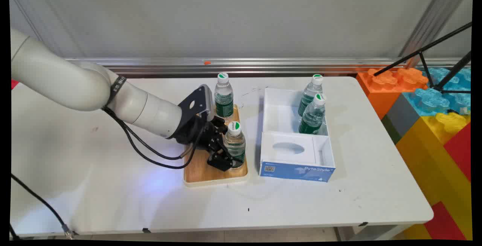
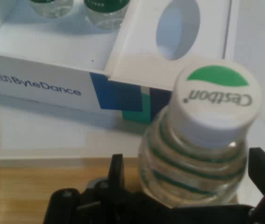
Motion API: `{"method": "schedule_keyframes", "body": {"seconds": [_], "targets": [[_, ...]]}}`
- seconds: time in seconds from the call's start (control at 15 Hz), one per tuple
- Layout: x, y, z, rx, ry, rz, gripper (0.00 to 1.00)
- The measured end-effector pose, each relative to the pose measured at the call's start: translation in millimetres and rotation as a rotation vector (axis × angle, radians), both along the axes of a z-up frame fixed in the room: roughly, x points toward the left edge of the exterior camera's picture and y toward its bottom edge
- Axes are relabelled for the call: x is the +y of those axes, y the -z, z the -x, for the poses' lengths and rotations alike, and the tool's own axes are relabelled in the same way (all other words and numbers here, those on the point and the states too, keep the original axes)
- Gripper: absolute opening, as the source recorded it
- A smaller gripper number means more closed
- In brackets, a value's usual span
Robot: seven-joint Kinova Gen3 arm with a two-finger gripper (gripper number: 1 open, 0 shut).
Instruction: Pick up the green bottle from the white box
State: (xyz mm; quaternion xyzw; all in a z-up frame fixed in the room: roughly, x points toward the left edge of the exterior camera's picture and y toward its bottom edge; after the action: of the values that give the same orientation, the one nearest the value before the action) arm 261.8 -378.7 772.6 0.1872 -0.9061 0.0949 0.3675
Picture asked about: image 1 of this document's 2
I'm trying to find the grey giant building block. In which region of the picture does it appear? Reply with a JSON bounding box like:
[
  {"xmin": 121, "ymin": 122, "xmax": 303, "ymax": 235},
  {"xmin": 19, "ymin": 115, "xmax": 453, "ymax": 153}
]
[{"xmin": 381, "ymin": 93, "xmax": 422, "ymax": 145}]

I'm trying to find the thin aluminium frame post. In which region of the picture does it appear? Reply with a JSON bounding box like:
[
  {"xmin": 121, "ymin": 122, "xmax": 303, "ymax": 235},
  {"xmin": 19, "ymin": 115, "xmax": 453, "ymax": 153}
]
[{"xmin": 11, "ymin": 0, "xmax": 46, "ymax": 44}]

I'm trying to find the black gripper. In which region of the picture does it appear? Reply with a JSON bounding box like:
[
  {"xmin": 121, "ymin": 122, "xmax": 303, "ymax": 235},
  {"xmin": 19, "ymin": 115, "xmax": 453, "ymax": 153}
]
[{"xmin": 172, "ymin": 114, "xmax": 234, "ymax": 172}]

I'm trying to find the water bottle green label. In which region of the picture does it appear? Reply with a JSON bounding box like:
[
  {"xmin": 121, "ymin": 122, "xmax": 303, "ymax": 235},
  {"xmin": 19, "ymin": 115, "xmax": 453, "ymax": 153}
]
[
  {"xmin": 298, "ymin": 93, "xmax": 326, "ymax": 135},
  {"xmin": 298, "ymin": 74, "xmax": 324, "ymax": 118},
  {"xmin": 223, "ymin": 121, "xmax": 247, "ymax": 170},
  {"xmin": 214, "ymin": 72, "xmax": 235, "ymax": 123}
]

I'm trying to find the white box blue front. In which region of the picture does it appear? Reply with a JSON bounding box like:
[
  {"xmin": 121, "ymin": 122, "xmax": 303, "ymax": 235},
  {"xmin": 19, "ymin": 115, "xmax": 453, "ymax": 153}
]
[{"xmin": 259, "ymin": 87, "xmax": 336, "ymax": 183}]

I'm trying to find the wooden tray white rim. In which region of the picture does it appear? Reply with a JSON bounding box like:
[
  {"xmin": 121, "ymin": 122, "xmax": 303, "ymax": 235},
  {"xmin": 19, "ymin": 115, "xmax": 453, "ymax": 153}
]
[{"xmin": 183, "ymin": 104, "xmax": 249, "ymax": 188}]

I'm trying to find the black cable thick plug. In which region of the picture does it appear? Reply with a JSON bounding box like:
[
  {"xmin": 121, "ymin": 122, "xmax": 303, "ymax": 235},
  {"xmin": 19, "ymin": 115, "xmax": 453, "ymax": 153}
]
[{"xmin": 102, "ymin": 106, "xmax": 206, "ymax": 170}]

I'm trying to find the grey table leg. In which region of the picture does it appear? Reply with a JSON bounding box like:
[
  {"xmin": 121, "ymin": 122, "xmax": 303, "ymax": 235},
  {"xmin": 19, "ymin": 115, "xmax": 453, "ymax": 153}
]
[{"xmin": 334, "ymin": 225, "xmax": 415, "ymax": 241}]

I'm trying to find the wide aluminium frame post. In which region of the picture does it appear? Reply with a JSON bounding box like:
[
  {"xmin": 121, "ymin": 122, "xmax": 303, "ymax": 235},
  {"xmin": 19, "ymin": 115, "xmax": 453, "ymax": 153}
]
[{"xmin": 399, "ymin": 0, "xmax": 473, "ymax": 69}]

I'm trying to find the yellow giant building block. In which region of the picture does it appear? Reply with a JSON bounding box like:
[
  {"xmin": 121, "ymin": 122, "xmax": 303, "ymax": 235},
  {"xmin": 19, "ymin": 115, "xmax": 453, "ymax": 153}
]
[{"xmin": 395, "ymin": 112, "xmax": 473, "ymax": 241}]

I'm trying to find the aluminium wall rail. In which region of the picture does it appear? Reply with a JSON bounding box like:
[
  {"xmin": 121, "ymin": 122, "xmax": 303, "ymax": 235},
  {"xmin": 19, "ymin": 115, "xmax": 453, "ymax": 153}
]
[{"xmin": 66, "ymin": 57, "xmax": 471, "ymax": 76}]

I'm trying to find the blue giant building block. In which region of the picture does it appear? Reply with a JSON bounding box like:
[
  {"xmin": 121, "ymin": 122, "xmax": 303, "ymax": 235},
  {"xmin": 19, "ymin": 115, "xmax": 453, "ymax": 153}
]
[{"xmin": 402, "ymin": 67, "xmax": 472, "ymax": 117}]

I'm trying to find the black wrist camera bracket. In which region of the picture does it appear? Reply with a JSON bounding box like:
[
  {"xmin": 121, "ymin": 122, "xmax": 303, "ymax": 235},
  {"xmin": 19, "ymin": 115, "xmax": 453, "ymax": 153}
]
[{"xmin": 178, "ymin": 84, "xmax": 215, "ymax": 121}]

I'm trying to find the black cable metal connector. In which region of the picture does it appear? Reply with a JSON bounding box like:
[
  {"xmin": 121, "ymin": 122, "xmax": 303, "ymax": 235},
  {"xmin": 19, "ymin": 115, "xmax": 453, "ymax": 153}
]
[{"xmin": 11, "ymin": 107, "xmax": 189, "ymax": 239}]

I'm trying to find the black strap on arm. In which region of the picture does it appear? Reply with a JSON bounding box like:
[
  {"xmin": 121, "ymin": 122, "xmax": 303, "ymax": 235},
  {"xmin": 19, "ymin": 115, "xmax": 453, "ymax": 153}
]
[{"xmin": 110, "ymin": 75, "xmax": 127, "ymax": 105}]

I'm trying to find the red giant building block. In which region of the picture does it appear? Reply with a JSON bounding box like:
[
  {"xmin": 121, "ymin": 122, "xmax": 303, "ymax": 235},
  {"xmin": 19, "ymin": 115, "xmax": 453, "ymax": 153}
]
[
  {"xmin": 424, "ymin": 201, "xmax": 468, "ymax": 241},
  {"xmin": 443, "ymin": 123, "xmax": 472, "ymax": 183}
]

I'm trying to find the black tripod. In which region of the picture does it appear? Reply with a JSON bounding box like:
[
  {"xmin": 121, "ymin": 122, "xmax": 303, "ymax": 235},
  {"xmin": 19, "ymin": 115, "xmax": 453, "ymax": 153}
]
[{"xmin": 373, "ymin": 21, "xmax": 473, "ymax": 94}]

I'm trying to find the orange giant building block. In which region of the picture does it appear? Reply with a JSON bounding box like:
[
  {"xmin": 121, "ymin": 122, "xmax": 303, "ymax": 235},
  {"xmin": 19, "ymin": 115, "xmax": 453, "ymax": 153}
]
[{"xmin": 355, "ymin": 67, "xmax": 430, "ymax": 121}]

